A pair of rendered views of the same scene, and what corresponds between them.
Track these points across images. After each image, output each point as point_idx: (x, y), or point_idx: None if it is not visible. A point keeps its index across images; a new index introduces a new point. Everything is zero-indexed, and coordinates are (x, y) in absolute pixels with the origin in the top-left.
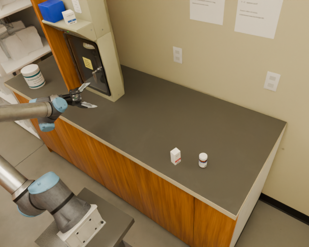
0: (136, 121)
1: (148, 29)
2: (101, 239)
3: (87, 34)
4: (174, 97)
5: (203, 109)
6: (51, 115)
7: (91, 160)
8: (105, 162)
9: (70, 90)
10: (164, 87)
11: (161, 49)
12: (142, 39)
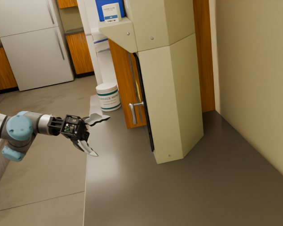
0: (152, 215)
1: (260, 61)
2: None
3: (119, 38)
4: (259, 207)
5: None
6: (1, 138)
7: None
8: None
9: (69, 116)
10: (257, 177)
11: (275, 102)
12: (250, 79)
